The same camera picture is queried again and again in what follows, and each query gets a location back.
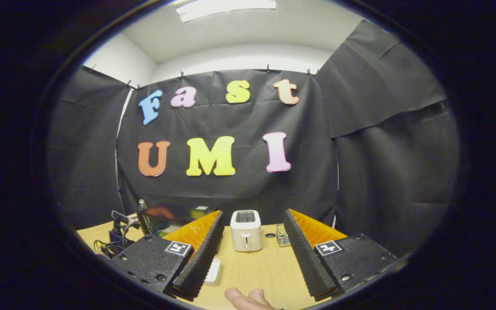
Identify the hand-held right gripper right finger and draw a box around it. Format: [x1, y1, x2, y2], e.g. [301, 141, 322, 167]
[283, 208, 400, 302]

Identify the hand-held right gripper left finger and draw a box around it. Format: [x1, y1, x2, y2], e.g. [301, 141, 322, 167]
[109, 210, 226, 302]

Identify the black electric oven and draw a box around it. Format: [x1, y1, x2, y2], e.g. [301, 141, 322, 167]
[137, 205, 224, 254]

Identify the white plate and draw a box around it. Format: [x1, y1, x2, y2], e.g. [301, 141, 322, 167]
[203, 257, 223, 287]

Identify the small clear container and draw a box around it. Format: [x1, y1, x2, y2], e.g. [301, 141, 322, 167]
[276, 223, 292, 248]

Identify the white toaster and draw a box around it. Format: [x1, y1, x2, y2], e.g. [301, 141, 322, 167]
[229, 210, 264, 253]

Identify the black backdrop cloth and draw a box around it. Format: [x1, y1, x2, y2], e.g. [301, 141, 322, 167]
[48, 19, 460, 258]

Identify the ceiling light panel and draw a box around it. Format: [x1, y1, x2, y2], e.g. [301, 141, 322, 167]
[175, 0, 277, 23]

